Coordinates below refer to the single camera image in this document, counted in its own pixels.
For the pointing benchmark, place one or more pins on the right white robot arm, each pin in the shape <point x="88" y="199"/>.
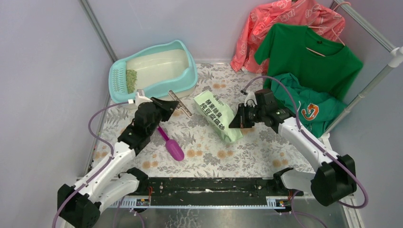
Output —
<point x="333" y="178"/>

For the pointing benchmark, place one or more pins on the green jersey with orange logo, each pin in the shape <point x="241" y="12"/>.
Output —
<point x="316" y="110"/>

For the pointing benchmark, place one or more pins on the floral patterned mat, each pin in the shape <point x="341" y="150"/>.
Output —
<point x="259" y="153"/>

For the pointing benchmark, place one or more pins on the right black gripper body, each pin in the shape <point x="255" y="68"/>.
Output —
<point x="260" y="112"/>

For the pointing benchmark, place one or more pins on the purple litter scoop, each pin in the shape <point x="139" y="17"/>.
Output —
<point x="172" y="146"/>

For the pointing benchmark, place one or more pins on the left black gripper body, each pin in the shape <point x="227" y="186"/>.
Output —
<point x="154" y="126"/>

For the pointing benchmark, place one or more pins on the teal cat litter box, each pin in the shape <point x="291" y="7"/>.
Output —
<point x="159" y="69"/>

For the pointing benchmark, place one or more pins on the metal clothes rack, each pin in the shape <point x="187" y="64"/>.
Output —
<point x="372" y="131"/>

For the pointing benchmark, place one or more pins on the green cat litter bag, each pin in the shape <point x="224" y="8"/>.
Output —
<point x="218" y="114"/>

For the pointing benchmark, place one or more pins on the pink patterned garment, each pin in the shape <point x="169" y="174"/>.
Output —
<point x="325" y="22"/>

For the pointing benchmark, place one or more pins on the green t-shirt on hanger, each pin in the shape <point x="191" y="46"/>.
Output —
<point x="317" y="63"/>

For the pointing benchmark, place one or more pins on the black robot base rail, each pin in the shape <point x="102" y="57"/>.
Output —
<point x="214" y="192"/>

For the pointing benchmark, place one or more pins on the green litter pile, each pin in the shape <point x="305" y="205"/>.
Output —
<point x="131" y="79"/>

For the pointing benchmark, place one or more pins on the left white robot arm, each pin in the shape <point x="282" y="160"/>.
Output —
<point x="82" y="203"/>

